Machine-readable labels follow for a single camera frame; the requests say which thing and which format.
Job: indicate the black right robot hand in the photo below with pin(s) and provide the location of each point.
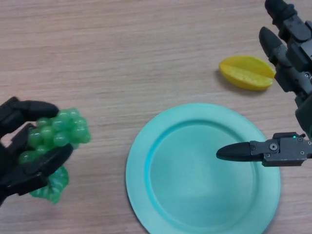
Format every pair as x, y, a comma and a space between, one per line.
299, 73

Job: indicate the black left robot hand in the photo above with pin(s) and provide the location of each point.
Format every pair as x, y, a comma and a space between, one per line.
14, 178

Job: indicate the green grape bunch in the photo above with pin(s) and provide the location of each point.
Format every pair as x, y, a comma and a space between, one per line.
63, 131

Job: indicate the teal round plate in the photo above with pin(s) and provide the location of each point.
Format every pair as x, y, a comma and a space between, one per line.
195, 190

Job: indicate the yellow starfruit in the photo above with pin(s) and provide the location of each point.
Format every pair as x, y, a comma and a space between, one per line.
246, 73

